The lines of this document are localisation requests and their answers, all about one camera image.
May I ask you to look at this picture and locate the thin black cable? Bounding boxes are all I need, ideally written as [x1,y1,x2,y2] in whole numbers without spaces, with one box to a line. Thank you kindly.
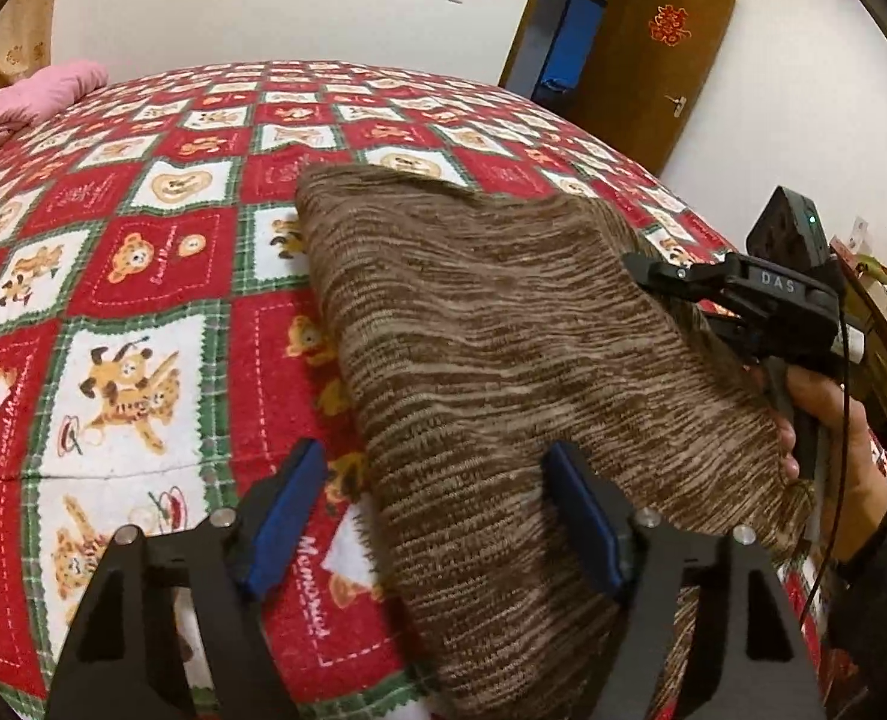
[799,270,876,620]

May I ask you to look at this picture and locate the colourful clutter pile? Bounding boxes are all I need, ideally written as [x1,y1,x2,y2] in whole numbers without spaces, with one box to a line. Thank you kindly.
[832,217,887,350]

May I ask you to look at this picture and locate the red paper door decoration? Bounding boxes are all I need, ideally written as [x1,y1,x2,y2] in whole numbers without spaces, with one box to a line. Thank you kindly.
[648,4,685,46]

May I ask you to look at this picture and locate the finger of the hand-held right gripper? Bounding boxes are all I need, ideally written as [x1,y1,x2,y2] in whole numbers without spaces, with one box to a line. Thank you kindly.
[622,251,730,302]
[702,315,760,368]

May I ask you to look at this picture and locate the brown wooden door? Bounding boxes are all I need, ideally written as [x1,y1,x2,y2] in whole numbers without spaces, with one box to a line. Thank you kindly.
[574,0,739,177]

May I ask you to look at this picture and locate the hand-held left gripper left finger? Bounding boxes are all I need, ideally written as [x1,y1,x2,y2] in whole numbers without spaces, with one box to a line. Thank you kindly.
[42,439,332,720]

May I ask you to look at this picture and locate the red bear print blanket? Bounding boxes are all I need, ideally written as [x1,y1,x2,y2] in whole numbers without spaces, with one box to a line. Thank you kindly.
[0,60,887,720]

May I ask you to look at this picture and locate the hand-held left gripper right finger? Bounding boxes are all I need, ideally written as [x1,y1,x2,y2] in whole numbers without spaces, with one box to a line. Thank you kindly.
[541,441,827,720]

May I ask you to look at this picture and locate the pink folded blanket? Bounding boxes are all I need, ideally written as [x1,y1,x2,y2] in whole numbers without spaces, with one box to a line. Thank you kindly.
[0,58,110,166]

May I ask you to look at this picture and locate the person's right forearm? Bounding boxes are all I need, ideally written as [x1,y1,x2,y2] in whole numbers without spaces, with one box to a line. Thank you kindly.
[819,484,887,720]

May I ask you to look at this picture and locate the dark wooden door frame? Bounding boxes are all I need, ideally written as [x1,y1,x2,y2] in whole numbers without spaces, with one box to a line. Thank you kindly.
[498,0,651,102]

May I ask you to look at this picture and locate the brown striped knit sweater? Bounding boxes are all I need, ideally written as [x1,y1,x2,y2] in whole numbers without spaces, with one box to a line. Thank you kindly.
[293,163,816,720]

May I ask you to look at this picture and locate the person's right hand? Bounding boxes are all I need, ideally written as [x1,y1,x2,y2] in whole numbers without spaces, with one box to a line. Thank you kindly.
[777,373,887,562]

